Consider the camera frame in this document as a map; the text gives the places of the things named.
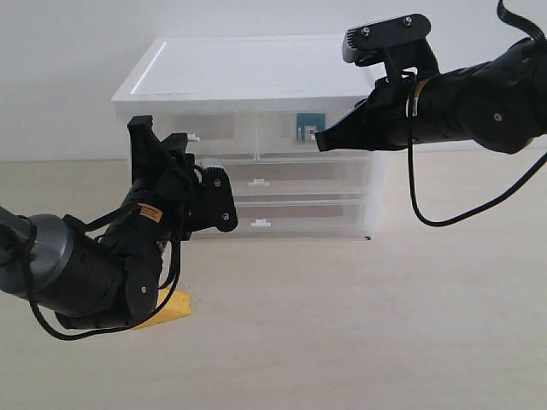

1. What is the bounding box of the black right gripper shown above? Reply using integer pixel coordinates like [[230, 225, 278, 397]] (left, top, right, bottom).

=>
[[315, 76, 432, 152]]

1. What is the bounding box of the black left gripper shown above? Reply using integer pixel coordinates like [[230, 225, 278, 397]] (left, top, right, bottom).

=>
[[119, 114, 206, 257]]

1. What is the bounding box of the white blue pill bottle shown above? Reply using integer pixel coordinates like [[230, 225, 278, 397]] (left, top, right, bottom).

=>
[[296, 113, 326, 142]]

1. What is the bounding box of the yellow cheese wedge toy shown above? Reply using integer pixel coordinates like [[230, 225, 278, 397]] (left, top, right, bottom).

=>
[[135, 290, 192, 330]]

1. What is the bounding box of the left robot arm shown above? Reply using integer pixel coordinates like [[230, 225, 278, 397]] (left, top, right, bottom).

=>
[[1, 115, 197, 340]]

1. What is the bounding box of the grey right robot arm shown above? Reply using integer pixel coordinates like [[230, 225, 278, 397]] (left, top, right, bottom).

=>
[[315, 38, 546, 155]]

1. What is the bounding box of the middle wide clear drawer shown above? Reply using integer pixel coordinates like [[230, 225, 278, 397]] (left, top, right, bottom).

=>
[[226, 160, 377, 196]]

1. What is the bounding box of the wide clear drawer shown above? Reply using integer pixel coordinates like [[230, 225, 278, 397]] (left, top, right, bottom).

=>
[[230, 197, 373, 238], [226, 160, 377, 196]]

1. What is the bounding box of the white plastic drawer cabinet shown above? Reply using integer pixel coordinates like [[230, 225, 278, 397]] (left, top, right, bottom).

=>
[[112, 35, 386, 224]]

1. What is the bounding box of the bottom wide clear drawer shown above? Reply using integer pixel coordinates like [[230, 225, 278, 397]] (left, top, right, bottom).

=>
[[230, 197, 373, 238]]

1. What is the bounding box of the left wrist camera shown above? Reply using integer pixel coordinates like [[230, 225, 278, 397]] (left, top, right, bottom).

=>
[[191, 157, 238, 232]]

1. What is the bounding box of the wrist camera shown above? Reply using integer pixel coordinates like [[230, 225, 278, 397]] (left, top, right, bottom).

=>
[[341, 13, 440, 84], [191, 157, 238, 232]]

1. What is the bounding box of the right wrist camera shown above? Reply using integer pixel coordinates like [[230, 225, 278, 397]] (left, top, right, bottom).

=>
[[341, 13, 440, 84]]

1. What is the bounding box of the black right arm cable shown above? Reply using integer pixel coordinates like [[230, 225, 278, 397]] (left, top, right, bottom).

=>
[[384, 0, 547, 226]]

